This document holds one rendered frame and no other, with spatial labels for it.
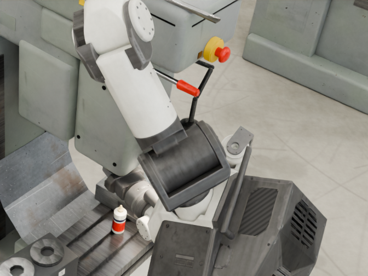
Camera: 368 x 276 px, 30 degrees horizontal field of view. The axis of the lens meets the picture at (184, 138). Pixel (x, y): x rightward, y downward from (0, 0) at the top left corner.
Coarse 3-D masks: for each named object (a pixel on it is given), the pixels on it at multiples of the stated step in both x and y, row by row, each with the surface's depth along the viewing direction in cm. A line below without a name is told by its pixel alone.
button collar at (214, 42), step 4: (212, 40) 158; (216, 40) 158; (220, 40) 159; (208, 44) 158; (212, 44) 158; (216, 44) 158; (220, 44) 160; (208, 48) 158; (212, 48) 158; (216, 48) 159; (204, 52) 159; (208, 52) 158; (212, 52) 159; (204, 56) 160; (208, 56) 159; (212, 56) 160; (216, 56) 162; (208, 60) 160; (212, 60) 161
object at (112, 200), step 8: (96, 184) 226; (96, 192) 228; (104, 192) 226; (104, 200) 228; (112, 200) 225; (120, 200) 223; (112, 208) 227; (128, 208) 223; (128, 216) 224; (136, 216) 222
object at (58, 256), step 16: (48, 240) 186; (16, 256) 182; (32, 256) 181; (48, 256) 182; (64, 256) 185; (0, 272) 176; (16, 272) 178; (32, 272) 177; (48, 272) 180; (64, 272) 184
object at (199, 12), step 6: (168, 0) 147; (174, 0) 147; (180, 0) 148; (180, 6) 146; (186, 6) 146; (192, 6) 146; (192, 12) 145; (198, 12) 145; (204, 12) 145; (204, 18) 144; (210, 18) 144; (216, 18) 144
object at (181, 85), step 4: (156, 72) 160; (160, 72) 160; (160, 76) 160; (164, 76) 159; (168, 76) 159; (168, 80) 159; (172, 80) 158; (176, 80) 158; (180, 80) 157; (176, 84) 158; (180, 84) 157; (184, 84) 157; (188, 84) 157; (180, 88) 157; (184, 88) 156; (188, 88) 156; (192, 88) 156; (196, 88) 156; (188, 92) 156; (192, 92) 156; (196, 92) 156; (196, 96) 157
